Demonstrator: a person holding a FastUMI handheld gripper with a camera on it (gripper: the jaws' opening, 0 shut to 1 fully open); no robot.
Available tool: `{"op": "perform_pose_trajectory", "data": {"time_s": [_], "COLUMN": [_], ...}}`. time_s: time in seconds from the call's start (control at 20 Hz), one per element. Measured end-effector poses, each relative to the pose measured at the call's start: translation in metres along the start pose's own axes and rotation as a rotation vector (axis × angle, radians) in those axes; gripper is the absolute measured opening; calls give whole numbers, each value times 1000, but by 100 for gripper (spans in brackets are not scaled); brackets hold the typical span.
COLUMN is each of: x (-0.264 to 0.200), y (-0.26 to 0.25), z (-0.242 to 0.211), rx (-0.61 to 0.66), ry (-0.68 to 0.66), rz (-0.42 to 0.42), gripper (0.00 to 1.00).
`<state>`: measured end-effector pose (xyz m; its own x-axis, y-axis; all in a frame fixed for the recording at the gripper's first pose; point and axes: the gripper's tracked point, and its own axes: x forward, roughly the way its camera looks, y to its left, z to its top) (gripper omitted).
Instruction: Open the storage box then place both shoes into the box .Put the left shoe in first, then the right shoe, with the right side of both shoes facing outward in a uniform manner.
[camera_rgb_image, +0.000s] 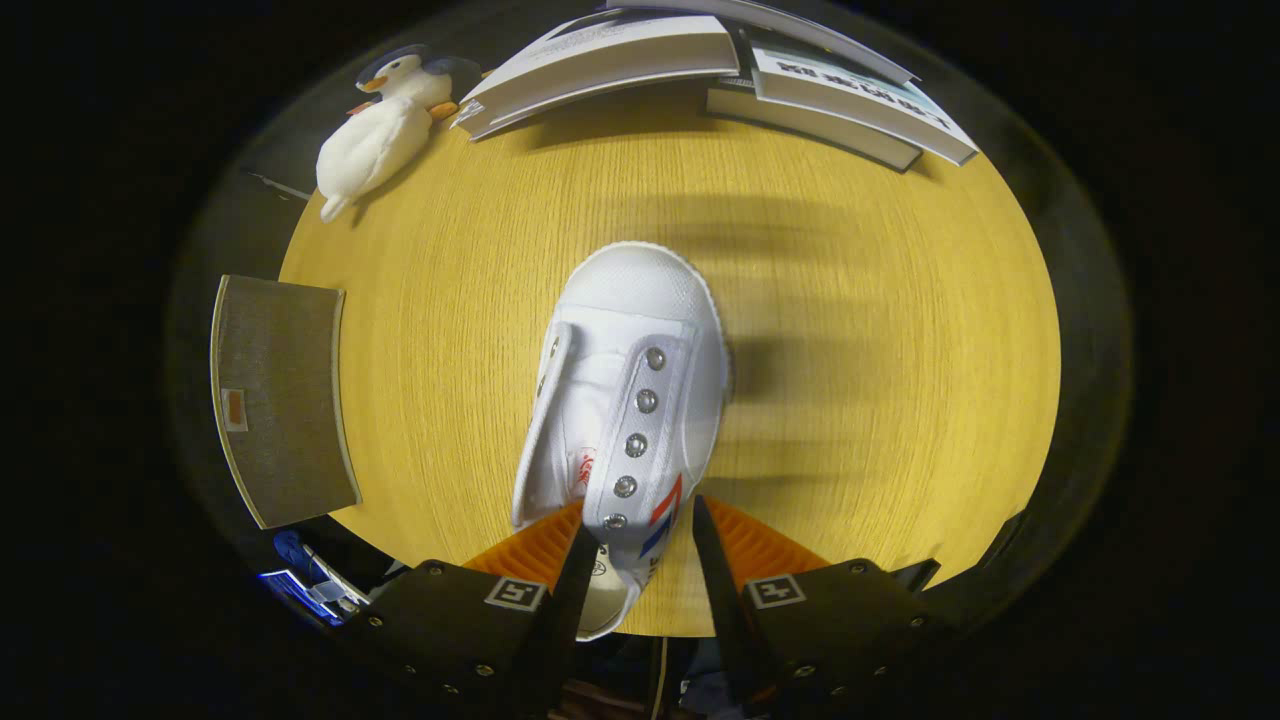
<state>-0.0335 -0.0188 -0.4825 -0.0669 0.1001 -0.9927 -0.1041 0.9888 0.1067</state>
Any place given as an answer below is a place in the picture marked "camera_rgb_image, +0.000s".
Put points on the blue picture cover book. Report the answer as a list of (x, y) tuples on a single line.
[(790, 22)]

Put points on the blue cloth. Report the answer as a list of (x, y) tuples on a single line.
[(290, 548)]

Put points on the white canvas shoe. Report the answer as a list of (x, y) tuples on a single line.
[(640, 300)]

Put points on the teal and white book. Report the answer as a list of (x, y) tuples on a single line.
[(860, 100)]

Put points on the penguin plush toy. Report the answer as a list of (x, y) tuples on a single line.
[(375, 150)]

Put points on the thin dark-edged book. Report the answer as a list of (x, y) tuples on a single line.
[(810, 125)]

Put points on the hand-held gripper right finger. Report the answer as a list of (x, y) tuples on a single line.
[(840, 620)]

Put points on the blue printed leaflet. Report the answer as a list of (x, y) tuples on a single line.
[(300, 592)]

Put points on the large white book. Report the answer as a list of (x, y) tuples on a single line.
[(600, 65)]

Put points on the grey fabric storage box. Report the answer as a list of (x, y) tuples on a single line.
[(285, 400)]

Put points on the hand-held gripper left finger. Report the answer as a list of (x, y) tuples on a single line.
[(450, 625)]

